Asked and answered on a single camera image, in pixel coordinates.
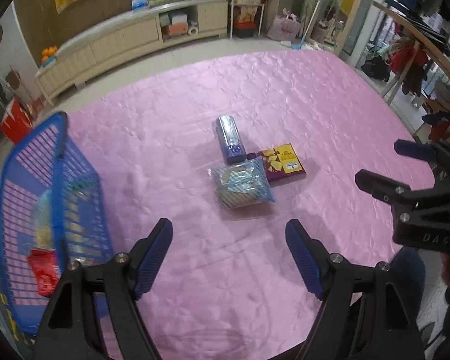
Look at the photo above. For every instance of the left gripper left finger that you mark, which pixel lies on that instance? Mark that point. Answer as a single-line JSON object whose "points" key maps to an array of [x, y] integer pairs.
{"points": [[70, 327]]}

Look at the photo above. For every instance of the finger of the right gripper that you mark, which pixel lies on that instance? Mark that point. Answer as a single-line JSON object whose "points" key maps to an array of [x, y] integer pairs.
{"points": [[435, 200], [437, 153]]}

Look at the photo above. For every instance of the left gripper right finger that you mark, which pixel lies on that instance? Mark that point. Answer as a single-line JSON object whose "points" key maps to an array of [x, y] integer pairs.
{"points": [[362, 314]]}

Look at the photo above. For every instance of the red yellow snack pouch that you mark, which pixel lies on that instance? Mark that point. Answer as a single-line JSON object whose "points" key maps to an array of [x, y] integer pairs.
{"points": [[45, 273]]}

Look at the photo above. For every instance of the purple yellow snack box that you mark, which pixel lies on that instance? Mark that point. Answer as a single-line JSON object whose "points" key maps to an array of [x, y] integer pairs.
{"points": [[280, 162]]}

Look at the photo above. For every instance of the blue plastic basket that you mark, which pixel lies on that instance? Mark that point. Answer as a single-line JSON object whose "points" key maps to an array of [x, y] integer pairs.
{"points": [[51, 201]]}

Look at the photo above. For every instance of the pink quilted tablecloth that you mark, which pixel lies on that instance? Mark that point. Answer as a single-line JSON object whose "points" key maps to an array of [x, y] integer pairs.
{"points": [[229, 288]]}

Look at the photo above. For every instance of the pink gift bag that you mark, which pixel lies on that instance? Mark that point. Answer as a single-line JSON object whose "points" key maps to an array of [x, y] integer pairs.
{"points": [[284, 27]]}

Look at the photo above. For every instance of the red paper bag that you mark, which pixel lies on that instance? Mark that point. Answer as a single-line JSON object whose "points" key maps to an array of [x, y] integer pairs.
{"points": [[15, 124]]}

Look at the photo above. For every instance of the cream tv cabinet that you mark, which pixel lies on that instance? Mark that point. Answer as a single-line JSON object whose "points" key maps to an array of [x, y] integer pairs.
{"points": [[126, 37]]}

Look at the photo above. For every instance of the white metal shelf rack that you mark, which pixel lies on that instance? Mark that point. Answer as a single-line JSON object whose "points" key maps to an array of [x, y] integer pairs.
{"points": [[246, 18]]}

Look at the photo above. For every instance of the bowl of oranges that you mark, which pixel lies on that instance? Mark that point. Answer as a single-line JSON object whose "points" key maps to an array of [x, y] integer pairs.
{"points": [[48, 55]]}

